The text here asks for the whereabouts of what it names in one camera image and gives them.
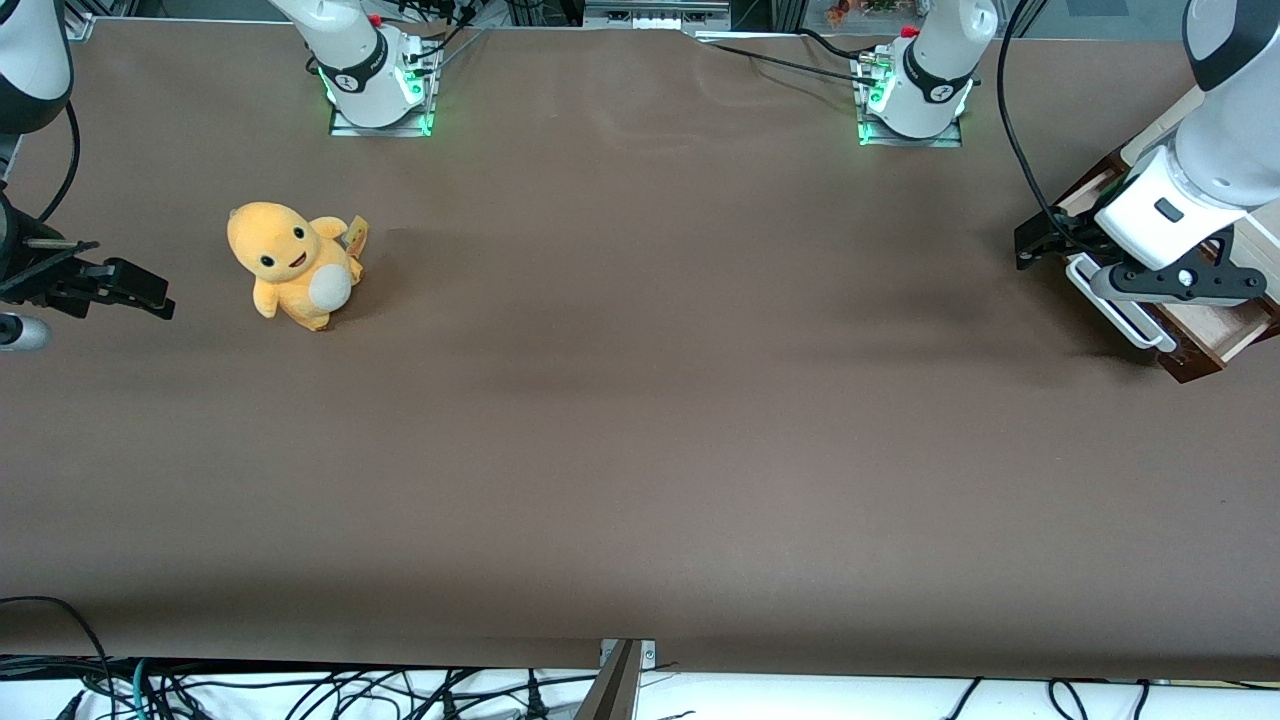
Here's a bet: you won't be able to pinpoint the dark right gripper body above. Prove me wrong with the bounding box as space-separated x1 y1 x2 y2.
0 190 83 317

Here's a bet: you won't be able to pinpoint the white drawer handle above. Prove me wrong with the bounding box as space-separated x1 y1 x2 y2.
1064 254 1183 354

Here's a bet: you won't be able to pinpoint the brown wooden drawer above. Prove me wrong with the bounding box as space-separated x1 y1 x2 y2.
1058 150 1280 387

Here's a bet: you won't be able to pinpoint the yellow plush toy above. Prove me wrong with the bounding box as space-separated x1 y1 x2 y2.
226 201 369 332

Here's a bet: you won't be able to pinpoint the orange small objects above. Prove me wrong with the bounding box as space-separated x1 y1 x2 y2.
825 0 901 27

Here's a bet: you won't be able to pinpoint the brown table cover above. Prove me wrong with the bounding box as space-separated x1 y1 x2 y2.
0 15 1280 683

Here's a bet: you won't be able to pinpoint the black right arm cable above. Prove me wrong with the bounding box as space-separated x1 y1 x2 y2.
38 100 82 226

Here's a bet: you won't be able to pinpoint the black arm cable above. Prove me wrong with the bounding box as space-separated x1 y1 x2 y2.
996 0 1071 231
38 100 82 226

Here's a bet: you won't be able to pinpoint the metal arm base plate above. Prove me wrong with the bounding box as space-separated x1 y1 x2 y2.
856 50 964 149
328 40 438 138

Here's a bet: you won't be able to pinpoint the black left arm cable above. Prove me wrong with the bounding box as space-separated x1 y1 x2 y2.
996 0 1071 231

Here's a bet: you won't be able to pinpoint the short black table cable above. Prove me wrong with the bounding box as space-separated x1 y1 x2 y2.
797 28 876 66

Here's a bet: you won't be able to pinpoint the long black table cable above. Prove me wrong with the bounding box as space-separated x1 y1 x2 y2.
695 38 881 89

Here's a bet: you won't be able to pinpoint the black looped cable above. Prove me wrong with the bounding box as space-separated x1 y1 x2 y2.
0 596 113 720

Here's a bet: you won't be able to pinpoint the grey diagonal base cable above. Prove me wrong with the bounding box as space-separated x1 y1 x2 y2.
432 24 492 73

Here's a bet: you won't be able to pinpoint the grey metal frame rail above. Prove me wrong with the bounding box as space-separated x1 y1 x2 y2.
583 0 733 31

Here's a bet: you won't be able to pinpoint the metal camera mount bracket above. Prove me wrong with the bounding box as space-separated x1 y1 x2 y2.
598 638 658 669

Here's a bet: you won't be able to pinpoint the dark camera mount post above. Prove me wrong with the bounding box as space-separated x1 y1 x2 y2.
575 640 643 720

